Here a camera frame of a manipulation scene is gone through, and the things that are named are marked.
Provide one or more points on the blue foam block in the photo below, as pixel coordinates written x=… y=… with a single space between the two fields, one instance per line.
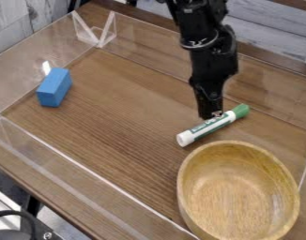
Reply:
x=53 y=87

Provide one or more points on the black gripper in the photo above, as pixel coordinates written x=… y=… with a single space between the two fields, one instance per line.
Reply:
x=214 y=66

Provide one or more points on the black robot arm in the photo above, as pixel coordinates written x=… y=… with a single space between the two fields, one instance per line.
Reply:
x=208 y=39

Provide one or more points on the clear acrylic front wall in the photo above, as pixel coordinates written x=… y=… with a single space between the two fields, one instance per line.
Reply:
x=99 y=207

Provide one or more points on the brown wooden bowl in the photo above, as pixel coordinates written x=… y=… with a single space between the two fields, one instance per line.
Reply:
x=236 y=193

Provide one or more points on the green white Expo marker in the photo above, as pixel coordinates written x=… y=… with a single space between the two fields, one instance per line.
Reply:
x=192 y=134

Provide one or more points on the clear acrylic corner bracket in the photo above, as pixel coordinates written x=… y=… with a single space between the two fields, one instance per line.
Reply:
x=97 y=36

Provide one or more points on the black metal device corner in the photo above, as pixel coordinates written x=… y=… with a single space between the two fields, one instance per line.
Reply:
x=43 y=231

